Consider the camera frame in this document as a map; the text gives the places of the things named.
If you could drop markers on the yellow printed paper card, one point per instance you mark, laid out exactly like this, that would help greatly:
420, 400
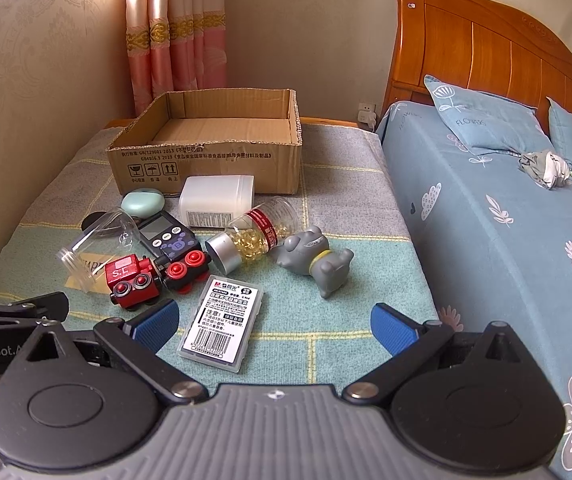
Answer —
72, 281

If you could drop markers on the red and black toy train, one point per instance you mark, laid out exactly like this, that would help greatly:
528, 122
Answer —
133, 280

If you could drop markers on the pink patterned curtain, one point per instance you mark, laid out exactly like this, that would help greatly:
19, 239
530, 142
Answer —
176, 30

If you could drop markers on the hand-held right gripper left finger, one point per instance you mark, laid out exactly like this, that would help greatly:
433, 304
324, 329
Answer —
158, 317

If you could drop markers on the clear capsule jar silver lid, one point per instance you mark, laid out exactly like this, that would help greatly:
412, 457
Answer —
251, 237

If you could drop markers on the brown cardboard box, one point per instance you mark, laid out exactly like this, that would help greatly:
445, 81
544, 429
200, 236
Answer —
206, 165

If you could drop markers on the blue printed bed sheet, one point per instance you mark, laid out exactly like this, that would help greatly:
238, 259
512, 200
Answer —
491, 260

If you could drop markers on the white wall socket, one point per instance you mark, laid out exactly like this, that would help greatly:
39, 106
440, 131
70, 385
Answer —
367, 114

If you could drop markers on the clear plastic jar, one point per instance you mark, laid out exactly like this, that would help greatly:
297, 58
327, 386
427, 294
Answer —
91, 255

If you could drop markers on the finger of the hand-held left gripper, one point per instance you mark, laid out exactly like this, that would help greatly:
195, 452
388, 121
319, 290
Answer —
16, 307

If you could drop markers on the checked green grey tablecloth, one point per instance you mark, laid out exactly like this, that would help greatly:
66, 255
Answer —
326, 320

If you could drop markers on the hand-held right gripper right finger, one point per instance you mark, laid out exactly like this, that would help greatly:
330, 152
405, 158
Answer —
391, 327

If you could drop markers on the wooden bed headboard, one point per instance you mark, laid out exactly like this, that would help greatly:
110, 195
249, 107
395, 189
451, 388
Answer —
491, 50

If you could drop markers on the grey cat toy figure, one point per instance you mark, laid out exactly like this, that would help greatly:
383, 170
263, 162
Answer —
311, 260

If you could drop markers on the mint green earbuds case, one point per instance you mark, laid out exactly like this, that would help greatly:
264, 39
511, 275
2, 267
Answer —
142, 201

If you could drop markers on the black digital timer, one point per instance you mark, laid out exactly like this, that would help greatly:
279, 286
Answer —
166, 235

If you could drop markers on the clear labelled plastic card case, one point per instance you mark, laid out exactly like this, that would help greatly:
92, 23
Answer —
221, 325

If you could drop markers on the white plastic bottle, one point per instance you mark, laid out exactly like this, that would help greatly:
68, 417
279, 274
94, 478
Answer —
216, 202

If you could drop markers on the crumpled grey white cloth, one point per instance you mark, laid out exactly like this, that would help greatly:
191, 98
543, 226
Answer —
546, 170

